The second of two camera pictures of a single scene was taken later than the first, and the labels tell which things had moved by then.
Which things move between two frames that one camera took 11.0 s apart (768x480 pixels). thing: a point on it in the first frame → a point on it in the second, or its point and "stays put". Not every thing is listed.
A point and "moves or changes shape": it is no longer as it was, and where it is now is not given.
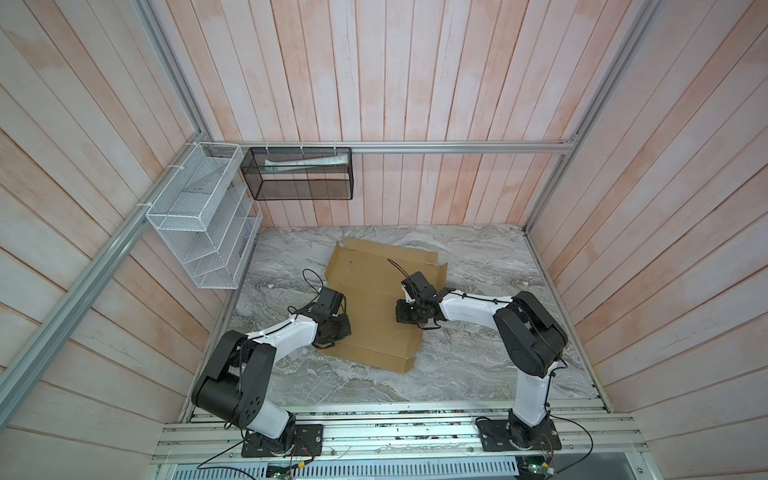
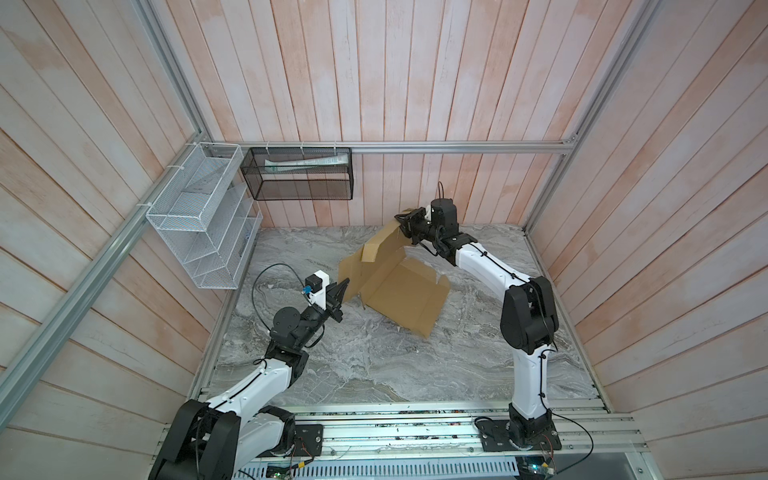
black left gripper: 345,330 → 334,292
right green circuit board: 534,467 stays put
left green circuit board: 281,471 stays put
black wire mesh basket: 299,173 stays put
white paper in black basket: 304,163 stays put
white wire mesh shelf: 207,215 stays put
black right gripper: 400,314 → 409,223
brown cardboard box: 369,278 moves or changes shape
